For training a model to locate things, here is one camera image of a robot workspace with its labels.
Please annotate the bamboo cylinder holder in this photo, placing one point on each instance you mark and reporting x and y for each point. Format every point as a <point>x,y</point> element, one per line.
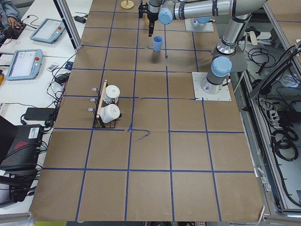
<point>147,22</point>

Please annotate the white mug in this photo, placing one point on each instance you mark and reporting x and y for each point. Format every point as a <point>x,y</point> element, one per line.
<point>112,94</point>
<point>109,113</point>

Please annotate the black power adapter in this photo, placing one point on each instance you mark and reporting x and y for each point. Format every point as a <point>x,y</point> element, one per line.
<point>38,114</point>

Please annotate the teach pendant far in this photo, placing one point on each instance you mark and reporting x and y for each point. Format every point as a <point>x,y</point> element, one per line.
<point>48,31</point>

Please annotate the white mug near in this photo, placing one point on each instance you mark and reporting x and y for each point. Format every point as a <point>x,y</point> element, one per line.
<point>109,113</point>

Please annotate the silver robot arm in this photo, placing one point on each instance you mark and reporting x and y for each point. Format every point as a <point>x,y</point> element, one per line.
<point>201,21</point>
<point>198,14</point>

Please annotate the small remote control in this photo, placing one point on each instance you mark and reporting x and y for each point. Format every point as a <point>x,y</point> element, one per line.
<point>52,67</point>

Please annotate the teach pendant near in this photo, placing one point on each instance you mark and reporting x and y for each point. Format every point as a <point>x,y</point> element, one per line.
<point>25,65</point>

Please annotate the aluminium frame post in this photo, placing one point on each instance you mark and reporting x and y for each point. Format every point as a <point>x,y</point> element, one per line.
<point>67,19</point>

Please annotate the white mug far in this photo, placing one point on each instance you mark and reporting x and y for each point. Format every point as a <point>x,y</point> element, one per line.
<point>112,94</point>

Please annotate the light blue plastic cup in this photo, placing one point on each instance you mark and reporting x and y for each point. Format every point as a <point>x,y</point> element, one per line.
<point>157,43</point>

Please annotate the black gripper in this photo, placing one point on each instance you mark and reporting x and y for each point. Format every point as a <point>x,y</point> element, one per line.
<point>152,18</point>

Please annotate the wooden mug tree stand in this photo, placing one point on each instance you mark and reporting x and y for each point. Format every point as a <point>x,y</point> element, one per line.
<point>127,4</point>

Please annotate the black laptop computer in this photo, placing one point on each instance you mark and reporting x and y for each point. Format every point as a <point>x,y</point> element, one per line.
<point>19,145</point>

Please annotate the black wire mug rack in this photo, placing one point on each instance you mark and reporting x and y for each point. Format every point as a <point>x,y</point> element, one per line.
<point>99,103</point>

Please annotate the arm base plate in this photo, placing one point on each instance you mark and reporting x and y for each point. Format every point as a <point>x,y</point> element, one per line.
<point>205,91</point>
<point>207,28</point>

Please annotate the black power brick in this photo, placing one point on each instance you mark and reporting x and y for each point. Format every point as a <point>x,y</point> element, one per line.
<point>80,19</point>

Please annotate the teach pendant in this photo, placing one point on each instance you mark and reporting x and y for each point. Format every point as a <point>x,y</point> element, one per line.
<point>25,65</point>
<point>48,31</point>

